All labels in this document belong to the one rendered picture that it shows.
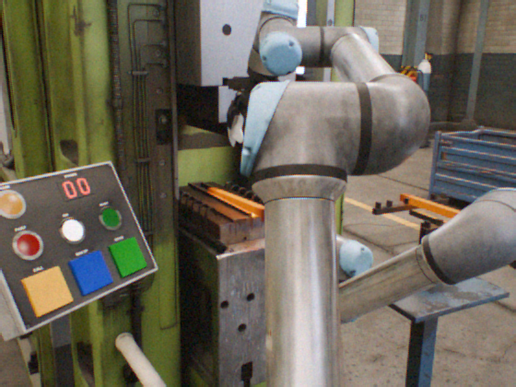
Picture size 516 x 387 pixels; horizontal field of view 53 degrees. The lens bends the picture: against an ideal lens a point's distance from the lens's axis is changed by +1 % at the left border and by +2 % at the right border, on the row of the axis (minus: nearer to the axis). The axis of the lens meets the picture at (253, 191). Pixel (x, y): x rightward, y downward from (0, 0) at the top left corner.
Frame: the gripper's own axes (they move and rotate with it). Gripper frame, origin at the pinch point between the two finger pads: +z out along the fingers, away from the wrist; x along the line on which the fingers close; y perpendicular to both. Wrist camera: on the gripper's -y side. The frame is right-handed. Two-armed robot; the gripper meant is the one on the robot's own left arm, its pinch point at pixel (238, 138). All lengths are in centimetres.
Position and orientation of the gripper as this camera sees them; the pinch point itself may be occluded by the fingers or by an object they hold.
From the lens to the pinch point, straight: 125.1
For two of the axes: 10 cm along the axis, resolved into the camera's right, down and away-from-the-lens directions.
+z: -2.5, 7.5, 6.1
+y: 4.6, 6.4, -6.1
